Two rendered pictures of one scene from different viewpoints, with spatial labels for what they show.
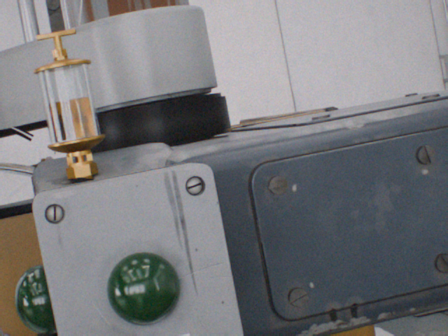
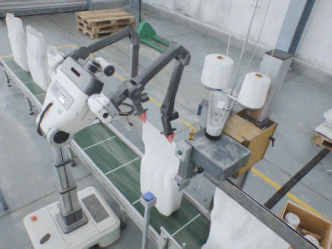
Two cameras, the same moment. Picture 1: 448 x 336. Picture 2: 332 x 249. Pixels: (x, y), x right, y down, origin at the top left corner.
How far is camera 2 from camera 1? 125 cm
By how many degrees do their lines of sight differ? 60
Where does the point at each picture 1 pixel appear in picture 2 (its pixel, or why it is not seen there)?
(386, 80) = not seen: outside the picture
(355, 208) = (201, 159)
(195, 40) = (215, 132)
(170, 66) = (210, 132)
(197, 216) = (184, 152)
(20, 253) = not seen: hidden behind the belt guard
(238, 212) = (194, 151)
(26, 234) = not seen: hidden behind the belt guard
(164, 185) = (183, 148)
